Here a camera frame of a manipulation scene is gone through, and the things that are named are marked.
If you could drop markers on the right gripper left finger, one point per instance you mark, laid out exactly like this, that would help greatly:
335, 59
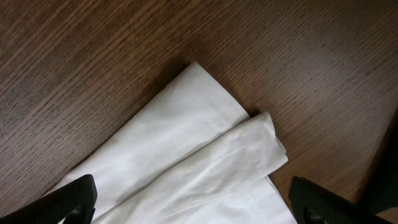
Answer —
72, 203

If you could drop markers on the white t-shirt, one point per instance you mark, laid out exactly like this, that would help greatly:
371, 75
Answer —
191, 155

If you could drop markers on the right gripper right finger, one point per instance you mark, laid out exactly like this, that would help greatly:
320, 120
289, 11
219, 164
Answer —
312, 204

